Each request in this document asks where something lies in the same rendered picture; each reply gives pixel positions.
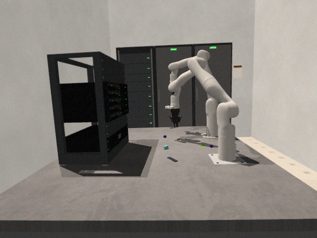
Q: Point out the black server rack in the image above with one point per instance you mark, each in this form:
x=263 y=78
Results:
x=103 y=101

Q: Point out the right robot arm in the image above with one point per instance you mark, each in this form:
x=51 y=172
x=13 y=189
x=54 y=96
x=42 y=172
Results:
x=211 y=103

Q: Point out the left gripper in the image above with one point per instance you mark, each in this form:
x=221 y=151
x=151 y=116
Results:
x=175 y=116

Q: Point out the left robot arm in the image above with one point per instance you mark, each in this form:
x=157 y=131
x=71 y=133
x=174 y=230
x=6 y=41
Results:
x=225 y=110

